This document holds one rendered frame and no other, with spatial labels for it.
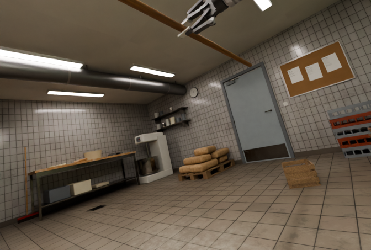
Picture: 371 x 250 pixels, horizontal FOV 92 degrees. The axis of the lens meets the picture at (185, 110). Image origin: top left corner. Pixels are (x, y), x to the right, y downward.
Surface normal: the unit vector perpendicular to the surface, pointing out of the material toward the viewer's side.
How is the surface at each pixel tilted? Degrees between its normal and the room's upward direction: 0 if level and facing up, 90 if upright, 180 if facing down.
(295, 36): 90
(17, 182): 90
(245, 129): 90
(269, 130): 90
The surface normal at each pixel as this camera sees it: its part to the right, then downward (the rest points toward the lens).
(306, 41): -0.65, 0.00
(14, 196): 0.72, -0.29
